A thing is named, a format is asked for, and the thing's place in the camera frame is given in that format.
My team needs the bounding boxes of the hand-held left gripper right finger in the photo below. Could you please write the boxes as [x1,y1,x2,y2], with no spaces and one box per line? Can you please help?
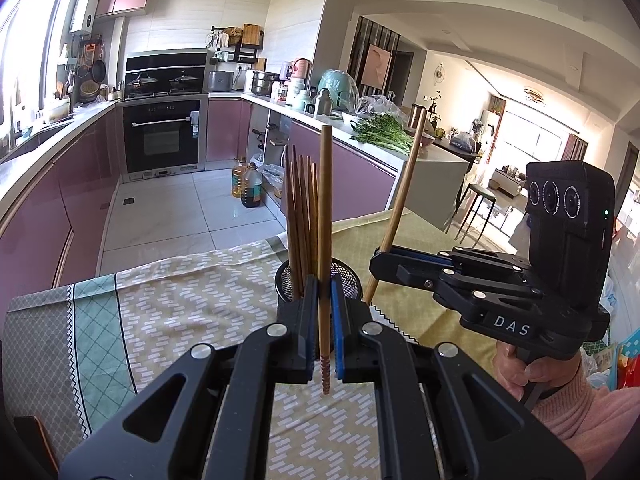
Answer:
[330,272,586,480]

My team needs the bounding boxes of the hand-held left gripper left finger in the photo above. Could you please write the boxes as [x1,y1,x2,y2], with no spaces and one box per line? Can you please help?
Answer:
[59,275,321,480]

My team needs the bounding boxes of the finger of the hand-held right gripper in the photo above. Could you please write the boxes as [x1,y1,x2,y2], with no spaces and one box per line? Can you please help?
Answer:
[369,251,546,322]
[391,245,532,274]

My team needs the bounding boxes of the black mesh basket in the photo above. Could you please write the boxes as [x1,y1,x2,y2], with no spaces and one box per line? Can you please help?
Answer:
[275,256,362,318]

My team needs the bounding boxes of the brown bamboo chopstick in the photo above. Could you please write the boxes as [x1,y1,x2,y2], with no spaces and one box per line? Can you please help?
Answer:
[362,107,429,307]
[298,154,312,282]
[284,146,301,301]
[317,126,334,396]
[305,155,316,279]

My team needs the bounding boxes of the person's right forearm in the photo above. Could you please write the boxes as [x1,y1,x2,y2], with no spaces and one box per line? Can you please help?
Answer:
[530,360,640,480]

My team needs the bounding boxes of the person's right hand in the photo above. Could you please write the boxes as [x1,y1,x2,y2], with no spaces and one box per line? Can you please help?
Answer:
[492,345,585,409]

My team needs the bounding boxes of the round black stool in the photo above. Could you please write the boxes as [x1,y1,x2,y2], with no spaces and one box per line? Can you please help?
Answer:
[454,183,497,241]

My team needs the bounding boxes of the purple base cabinets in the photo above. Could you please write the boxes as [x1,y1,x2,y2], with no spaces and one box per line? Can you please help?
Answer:
[0,100,123,311]
[206,96,403,226]

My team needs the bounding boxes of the brown curtain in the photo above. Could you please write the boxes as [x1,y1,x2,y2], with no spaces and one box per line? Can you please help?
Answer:
[562,135,588,163]

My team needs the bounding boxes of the beige green patterned tablecloth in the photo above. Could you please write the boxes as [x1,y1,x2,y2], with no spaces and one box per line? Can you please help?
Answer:
[2,237,441,480]

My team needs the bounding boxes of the blue plastic bag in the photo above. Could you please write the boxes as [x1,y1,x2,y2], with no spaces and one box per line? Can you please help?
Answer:
[450,131,478,153]

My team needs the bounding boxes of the bunch of green vegetables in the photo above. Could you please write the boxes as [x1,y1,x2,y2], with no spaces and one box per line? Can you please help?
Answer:
[349,114,416,156]

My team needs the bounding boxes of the dark cooking oil bottle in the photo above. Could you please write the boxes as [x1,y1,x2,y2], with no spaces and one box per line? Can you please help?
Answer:
[241,162,263,208]

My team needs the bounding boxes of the yellow cooking oil bottle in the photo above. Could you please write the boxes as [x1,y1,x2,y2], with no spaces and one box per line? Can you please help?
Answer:
[231,157,249,198]

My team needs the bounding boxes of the clear plastic bag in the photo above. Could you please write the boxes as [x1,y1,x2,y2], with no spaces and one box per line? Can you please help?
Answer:
[355,94,408,126]

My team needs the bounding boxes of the green air fryer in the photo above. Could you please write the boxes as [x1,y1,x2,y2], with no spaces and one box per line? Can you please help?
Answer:
[318,69,360,111]

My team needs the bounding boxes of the black built-in oven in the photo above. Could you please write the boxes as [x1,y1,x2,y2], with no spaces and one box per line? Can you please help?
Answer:
[120,97,207,177]

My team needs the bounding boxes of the steel stock pot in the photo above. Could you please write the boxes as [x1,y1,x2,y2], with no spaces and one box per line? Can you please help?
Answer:
[251,71,280,97]

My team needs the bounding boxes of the grey rice cooker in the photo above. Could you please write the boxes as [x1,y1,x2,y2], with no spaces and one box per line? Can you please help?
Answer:
[208,71,236,93]

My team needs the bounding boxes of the black integrated stove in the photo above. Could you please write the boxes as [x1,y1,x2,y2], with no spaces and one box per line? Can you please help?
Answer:
[124,51,210,100]

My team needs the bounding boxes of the brown wooden chair back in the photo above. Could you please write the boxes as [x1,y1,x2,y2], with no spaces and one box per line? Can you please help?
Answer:
[12,415,58,480]

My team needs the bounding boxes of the white water heater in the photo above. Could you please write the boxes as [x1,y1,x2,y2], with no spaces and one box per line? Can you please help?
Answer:
[70,0,96,35]

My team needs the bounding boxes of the kitchen window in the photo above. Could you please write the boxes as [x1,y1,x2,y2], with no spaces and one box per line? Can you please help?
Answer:
[0,0,68,106]

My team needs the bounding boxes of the pink framed wall art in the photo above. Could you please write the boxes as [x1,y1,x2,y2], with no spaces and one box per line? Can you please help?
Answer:
[361,44,392,88]

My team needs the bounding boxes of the black wall shelf rack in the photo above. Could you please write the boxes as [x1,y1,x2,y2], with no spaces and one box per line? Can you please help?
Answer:
[210,24,266,66]

